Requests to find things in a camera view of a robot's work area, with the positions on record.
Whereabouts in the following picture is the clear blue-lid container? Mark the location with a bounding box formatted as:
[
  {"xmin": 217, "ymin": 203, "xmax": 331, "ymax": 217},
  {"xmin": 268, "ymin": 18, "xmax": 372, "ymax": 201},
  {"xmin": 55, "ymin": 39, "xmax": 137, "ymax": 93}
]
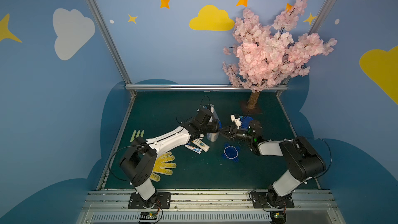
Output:
[
  {"xmin": 240, "ymin": 116, "xmax": 254, "ymax": 130},
  {"xmin": 206, "ymin": 120, "xmax": 222, "ymax": 142},
  {"xmin": 209, "ymin": 104, "xmax": 216, "ymax": 122}
]

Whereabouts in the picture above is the blue container lid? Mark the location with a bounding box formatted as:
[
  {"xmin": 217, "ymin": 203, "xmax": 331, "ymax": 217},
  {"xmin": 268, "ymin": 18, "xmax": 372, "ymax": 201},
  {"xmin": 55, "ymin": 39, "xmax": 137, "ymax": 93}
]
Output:
[{"xmin": 222, "ymin": 143, "xmax": 240, "ymax": 163}]

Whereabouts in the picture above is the small white toothpaste tube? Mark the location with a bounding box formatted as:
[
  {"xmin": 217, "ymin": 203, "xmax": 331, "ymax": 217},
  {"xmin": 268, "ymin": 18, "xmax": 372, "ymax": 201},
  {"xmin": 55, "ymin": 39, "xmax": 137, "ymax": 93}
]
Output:
[{"xmin": 185, "ymin": 145, "xmax": 202, "ymax": 154}]

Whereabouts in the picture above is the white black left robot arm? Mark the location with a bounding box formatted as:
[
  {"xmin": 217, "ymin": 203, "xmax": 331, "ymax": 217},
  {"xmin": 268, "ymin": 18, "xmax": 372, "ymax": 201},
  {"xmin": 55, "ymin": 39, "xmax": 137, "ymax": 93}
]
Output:
[{"xmin": 119, "ymin": 120, "xmax": 221, "ymax": 208}]

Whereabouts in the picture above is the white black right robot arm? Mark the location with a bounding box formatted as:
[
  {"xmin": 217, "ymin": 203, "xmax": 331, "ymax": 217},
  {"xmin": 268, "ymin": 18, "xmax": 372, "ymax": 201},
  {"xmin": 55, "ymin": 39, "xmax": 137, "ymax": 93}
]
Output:
[{"xmin": 219, "ymin": 120, "xmax": 328, "ymax": 208}]

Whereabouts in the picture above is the yellow white work glove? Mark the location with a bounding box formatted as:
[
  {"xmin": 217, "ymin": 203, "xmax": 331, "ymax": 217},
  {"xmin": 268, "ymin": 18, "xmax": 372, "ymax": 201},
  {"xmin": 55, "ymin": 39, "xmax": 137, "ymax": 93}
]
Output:
[{"xmin": 150, "ymin": 151, "xmax": 177, "ymax": 182}]

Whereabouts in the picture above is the green plastic garden fork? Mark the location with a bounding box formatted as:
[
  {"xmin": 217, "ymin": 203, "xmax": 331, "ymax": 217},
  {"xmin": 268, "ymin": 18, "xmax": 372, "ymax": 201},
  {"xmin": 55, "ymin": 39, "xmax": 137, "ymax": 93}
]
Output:
[{"xmin": 130, "ymin": 130, "xmax": 145, "ymax": 143}]

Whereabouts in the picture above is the pink artificial blossom tree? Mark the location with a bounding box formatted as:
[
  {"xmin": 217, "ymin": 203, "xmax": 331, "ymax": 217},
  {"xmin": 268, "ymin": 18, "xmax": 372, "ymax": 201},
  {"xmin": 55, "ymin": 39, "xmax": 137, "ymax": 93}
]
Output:
[{"xmin": 222, "ymin": 0, "xmax": 337, "ymax": 111}]

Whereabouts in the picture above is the right small circuit board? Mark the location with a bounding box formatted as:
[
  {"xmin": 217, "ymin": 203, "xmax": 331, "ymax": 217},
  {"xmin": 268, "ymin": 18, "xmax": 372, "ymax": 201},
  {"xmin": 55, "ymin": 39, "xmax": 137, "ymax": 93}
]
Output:
[{"xmin": 270, "ymin": 212, "xmax": 286, "ymax": 224}]

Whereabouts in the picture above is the small circuit board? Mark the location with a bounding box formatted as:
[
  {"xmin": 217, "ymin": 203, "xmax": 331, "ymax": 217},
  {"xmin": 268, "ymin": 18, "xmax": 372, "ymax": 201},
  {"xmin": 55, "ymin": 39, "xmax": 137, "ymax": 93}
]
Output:
[
  {"xmin": 138, "ymin": 212, "xmax": 158, "ymax": 224},
  {"xmin": 270, "ymin": 212, "xmax": 286, "ymax": 224}
]

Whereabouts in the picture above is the left small circuit board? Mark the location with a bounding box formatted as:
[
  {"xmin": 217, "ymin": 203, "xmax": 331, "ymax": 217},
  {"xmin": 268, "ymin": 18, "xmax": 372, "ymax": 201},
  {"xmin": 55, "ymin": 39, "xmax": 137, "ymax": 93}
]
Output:
[{"xmin": 138, "ymin": 212, "xmax": 158, "ymax": 224}]

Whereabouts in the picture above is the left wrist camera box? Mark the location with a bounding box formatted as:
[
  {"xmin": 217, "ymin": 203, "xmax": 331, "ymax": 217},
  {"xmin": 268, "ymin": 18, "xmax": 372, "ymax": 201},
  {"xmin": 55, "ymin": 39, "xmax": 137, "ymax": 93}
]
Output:
[{"xmin": 194, "ymin": 107, "xmax": 213, "ymax": 125}]

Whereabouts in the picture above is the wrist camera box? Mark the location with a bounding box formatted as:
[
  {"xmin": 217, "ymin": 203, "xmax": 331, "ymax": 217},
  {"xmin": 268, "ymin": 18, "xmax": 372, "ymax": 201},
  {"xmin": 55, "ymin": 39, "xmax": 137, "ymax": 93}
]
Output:
[
  {"xmin": 230, "ymin": 115, "xmax": 242, "ymax": 129},
  {"xmin": 194, "ymin": 107, "xmax": 213, "ymax": 125}
]

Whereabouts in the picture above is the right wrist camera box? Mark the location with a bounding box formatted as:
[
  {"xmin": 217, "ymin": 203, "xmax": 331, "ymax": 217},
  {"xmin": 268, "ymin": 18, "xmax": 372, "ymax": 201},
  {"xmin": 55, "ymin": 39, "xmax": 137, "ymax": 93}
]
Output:
[{"xmin": 230, "ymin": 115, "xmax": 242, "ymax": 129}]

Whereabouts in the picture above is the horizontal aluminium back rail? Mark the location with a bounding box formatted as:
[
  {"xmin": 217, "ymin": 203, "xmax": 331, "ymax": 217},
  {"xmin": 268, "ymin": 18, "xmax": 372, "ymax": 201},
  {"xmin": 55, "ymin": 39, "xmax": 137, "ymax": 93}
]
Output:
[{"xmin": 125, "ymin": 83, "xmax": 288, "ymax": 92}]

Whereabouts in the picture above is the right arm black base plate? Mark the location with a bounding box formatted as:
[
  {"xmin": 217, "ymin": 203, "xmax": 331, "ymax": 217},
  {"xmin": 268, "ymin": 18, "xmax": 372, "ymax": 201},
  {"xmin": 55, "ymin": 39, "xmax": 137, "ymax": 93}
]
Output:
[{"xmin": 249, "ymin": 190, "xmax": 294, "ymax": 209}]

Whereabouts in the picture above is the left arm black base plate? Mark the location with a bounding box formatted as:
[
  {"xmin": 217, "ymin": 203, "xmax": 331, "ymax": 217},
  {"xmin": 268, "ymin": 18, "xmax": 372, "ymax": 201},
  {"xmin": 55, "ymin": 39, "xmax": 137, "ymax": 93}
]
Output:
[{"xmin": 127, "ymin": 192, "xmax": 171, "ymax": 209}]

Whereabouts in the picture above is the front aluminium rail frame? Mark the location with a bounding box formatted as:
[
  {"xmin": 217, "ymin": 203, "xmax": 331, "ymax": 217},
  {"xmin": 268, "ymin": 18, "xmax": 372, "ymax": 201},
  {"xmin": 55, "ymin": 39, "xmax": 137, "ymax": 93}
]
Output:
[{"xmin": 77, "ymin": 189, "xmax": 345, "ymax": 224}]

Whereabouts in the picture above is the right aluminium corner post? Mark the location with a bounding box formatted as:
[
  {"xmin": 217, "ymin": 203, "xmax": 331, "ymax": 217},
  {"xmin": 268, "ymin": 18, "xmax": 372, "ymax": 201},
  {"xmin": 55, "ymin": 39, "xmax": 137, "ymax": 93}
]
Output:
[{"xmin": 275, "ymin": 0, "xmax": 349, "ymax": 97}]

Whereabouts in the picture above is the aluminium corner post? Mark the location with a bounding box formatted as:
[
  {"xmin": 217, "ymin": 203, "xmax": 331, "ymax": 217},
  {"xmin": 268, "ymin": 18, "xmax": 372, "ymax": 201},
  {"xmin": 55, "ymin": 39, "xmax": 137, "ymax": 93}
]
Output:
[
  {"xmin": 85, "ymin": 0, "xmax": 137, "ymax": 97},
  {"xmin": 275, "ymin": 0, "xmax": 349, "ymax": 97}
]

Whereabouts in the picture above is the left aluminium corner post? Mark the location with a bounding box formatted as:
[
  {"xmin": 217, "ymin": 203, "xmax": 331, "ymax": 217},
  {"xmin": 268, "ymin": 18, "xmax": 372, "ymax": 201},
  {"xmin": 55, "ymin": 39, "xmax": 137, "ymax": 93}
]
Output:
[{"xmin": 85, "ymin": 0, "xmax": 137, "ymax": 97}]

